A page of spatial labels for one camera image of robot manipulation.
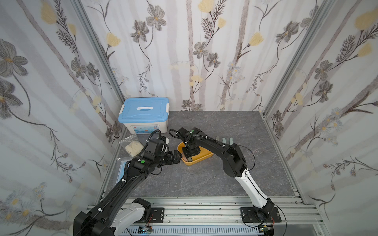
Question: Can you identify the small circuit board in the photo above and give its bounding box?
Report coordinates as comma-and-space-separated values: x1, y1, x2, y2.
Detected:
137, 226, 153, 234

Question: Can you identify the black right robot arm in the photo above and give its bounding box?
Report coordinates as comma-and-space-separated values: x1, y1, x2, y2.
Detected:
168, 128, 282, 223

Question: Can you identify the yellow plastic tray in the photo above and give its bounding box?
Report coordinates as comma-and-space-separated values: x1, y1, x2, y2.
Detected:
177, 143, 214, 166

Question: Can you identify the aluminium frame rail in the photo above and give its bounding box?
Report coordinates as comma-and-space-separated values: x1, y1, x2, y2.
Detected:
79, 196, 325, 236

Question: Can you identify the blue lid storage box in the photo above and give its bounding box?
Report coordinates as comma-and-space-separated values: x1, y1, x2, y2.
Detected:
118, 97, 169, 134

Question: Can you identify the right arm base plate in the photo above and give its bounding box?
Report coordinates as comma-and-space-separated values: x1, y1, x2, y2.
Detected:
240, 207, 282, 224

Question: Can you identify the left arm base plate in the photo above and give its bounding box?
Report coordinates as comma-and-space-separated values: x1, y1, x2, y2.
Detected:
135, 207, 165, 224

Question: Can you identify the blue face mask pack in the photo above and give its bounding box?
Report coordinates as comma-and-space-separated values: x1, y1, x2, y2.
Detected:
116, 160, 130, 183

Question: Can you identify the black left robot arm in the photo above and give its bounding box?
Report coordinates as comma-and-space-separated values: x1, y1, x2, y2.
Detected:
73, 130, 182, 236

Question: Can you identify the bag of white gloves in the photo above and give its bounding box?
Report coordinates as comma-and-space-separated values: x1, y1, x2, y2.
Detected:
119, 134, 144, 157

